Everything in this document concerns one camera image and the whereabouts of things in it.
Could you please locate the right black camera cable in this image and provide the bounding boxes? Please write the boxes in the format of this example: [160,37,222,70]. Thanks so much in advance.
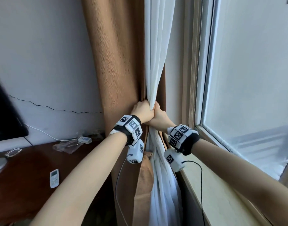
[182,160,206,226]

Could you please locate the person's left forearm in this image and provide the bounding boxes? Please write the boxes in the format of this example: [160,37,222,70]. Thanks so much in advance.
[30,132,128,226]

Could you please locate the black marker wristband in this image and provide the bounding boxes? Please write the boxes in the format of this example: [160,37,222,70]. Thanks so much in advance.
[109,114,143,146]
[167,124,201,156]

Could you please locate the thin white cable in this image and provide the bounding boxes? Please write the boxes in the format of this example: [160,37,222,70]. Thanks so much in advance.
[25,124,80,142]

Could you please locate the left black marker wristband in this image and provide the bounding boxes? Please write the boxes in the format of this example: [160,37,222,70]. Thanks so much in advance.
[109,114,143,146]

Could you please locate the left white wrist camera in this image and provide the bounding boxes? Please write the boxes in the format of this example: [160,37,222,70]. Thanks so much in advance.
[127,138,145,164]

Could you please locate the glass window with frame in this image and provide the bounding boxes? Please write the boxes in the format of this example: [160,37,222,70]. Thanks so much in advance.
[181,0,288,186]

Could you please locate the dark wooden desk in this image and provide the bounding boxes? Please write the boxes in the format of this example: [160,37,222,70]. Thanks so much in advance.
[0,138,114,222]

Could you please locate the black television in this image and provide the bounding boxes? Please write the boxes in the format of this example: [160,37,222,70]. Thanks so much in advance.
[0,74,29,143]

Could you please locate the person's right hand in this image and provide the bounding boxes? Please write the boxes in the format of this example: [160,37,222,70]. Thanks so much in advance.
[145,101,177,133]

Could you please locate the left black camera cable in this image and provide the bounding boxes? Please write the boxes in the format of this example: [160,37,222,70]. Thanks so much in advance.
[114,154,134,226]

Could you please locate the brown curtain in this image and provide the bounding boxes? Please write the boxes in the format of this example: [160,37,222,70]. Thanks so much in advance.
[81,0,180,226]

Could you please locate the thin black wall cable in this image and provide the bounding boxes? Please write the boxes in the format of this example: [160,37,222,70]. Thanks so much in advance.
[8,94,103,114]

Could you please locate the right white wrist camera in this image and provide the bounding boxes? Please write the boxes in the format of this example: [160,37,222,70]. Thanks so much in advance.
[163,148,187,173]

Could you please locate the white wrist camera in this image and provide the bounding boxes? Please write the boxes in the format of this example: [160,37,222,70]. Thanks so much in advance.
[127,138,145,164]
[163,148,187,173]

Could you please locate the white curtain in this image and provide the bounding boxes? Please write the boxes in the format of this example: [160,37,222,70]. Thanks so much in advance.
[144,0,183,226]

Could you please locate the white remote control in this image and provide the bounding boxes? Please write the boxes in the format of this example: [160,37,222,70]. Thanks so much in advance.
[50,169,60,189]

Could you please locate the person's left hand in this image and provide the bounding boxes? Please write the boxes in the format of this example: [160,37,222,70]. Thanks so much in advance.
[130,100,156,124]

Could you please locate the person's right forearm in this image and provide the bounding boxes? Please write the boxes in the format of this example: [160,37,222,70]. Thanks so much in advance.
[191,138,288,226]

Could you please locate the beige window sill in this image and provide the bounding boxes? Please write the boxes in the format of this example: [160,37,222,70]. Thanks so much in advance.
[179,153,274,226]

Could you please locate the small clear plastic wrapper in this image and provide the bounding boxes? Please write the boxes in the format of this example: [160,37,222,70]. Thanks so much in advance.
[4,148,22,158]

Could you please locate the right black marker wristband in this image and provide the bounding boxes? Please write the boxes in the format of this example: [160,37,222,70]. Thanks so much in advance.
[167,124,201,156]

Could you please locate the black camera cable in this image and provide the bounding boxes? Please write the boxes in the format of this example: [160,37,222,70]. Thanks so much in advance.
[182,160,206,226]
[114,154,134,226]

